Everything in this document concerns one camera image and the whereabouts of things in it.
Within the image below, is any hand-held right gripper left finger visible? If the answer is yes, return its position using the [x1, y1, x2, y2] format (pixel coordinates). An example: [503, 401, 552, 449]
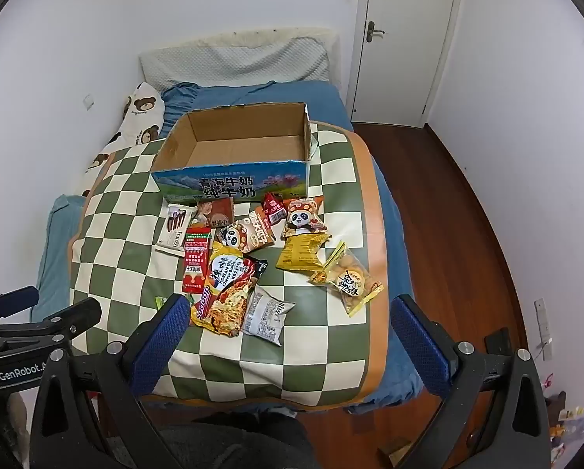
[30, 294, 195, 469]

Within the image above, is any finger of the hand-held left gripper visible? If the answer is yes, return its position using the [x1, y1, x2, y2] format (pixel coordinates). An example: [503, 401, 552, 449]
[0, 298, 102, 353]
[0, 286, 39, 326]

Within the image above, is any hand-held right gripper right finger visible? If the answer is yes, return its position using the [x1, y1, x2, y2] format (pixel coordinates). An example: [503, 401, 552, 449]
[391, 294, 551, 469]

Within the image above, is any yellow purple noodle packet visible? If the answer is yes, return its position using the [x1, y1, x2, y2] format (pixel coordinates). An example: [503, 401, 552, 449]
[190, 240, 269, 338]

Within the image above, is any long red snack packet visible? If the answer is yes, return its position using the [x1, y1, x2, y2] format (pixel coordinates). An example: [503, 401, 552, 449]
[181, 222, 214, 295]

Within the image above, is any clear pastry packet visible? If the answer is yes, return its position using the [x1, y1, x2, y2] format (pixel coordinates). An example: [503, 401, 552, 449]
[309, 240, 385, 317]

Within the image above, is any grey white snack packet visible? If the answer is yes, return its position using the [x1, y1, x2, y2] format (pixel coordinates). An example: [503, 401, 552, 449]
[240, 286, 296, 347]

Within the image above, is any white chocolate stick packet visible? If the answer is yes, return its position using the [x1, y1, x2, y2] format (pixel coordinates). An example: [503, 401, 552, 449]
[156, 204, 198, 257]

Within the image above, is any brown panda snack packet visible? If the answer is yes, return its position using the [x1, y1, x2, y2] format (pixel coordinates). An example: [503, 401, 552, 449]
[221, 208, 277, 254]

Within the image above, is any yellow snack packet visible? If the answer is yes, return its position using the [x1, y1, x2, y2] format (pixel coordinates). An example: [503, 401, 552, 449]
[275, 232, 332, 272]

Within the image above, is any cardboard box with blue print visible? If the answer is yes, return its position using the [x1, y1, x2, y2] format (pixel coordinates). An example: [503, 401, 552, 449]
[150, 102, 317, 206]

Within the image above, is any small red snack packet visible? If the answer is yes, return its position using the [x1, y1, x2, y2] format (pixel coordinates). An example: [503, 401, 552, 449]
[263, 192, 288, 228]

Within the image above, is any orange mushroom panda snack packet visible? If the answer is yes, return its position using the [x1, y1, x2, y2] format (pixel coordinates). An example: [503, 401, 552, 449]
[282, 195, 329, 239]

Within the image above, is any black box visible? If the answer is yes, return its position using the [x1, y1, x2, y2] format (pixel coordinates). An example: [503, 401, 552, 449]
[484, 328, 512, 356]

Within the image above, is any green checkered blanket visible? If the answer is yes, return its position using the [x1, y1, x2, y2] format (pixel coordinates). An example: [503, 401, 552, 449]
[67, 120, 388, 408]

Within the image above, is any cardboard piece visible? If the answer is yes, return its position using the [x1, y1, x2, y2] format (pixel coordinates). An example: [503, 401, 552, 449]
[377, 437, 414, 467]

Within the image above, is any blue bed sheet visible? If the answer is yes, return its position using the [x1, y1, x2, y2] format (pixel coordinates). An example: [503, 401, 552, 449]
[30, 81, 424, 414]

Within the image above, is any white power strip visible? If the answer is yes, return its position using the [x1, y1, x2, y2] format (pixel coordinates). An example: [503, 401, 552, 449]
[533, 298, 554, 362]

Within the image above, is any pile of colourful clutter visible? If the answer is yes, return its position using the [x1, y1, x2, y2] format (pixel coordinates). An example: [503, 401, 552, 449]
[541, 376, 584, 465]

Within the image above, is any white door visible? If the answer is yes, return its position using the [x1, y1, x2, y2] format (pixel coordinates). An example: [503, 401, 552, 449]
[353, 0, 463, 128]

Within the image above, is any grey dotted pillow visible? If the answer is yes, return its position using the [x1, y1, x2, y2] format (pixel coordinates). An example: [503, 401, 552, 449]
[139, 39, 332, 93]

